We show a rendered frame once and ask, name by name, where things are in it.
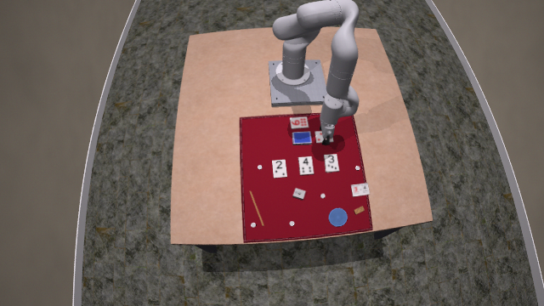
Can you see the blue round disc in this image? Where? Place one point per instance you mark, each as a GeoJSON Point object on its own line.
{"type": "Point", "coordinates": [338, 217]}

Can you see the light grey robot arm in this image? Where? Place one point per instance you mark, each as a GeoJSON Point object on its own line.
{"type": "Point", "coordinates": [344, 53]}

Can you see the dark red card cloth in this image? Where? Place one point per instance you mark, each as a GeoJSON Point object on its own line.
{"type": "Point", "coordinates": [270, 138]}

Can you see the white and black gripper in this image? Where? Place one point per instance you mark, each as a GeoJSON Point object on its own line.
{"type": "Point", "coordinates": [326, 133]}

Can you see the blue playing card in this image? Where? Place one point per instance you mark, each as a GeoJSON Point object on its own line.
{"type": "Point", "coordinates": [302, 138]}

